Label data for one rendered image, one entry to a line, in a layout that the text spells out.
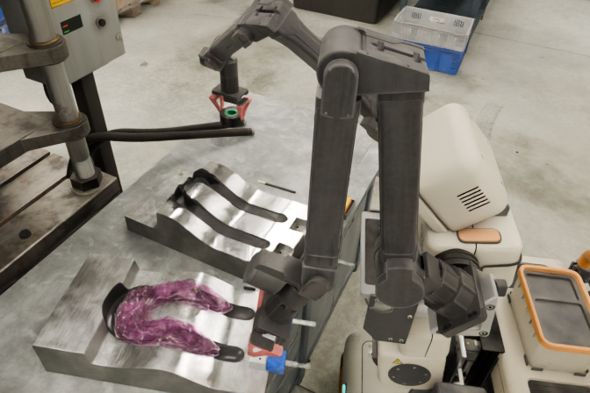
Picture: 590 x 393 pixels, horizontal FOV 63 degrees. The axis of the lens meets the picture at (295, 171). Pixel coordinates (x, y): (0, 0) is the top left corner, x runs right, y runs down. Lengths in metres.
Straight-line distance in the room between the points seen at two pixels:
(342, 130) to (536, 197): 2.62
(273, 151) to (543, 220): 1.78
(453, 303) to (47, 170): 1.43
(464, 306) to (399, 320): 0.27
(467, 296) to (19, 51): 1.21
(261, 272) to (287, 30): 0.49
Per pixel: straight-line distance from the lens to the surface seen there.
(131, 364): 1.15
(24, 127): 1.61
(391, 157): 0.64
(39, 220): 1.67
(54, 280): 1.46
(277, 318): 0.92
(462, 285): 0.84
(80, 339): 1.18
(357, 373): 1.81
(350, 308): 2.29
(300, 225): 1.39
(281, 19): 1.02
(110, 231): 1.54
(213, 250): 1.32
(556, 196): 3.25
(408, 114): 0.61
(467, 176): 0.85
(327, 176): 0.66
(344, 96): 0.56
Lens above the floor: 1.86
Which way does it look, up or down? 39 degrees down
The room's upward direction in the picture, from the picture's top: 3 degrees clockwise
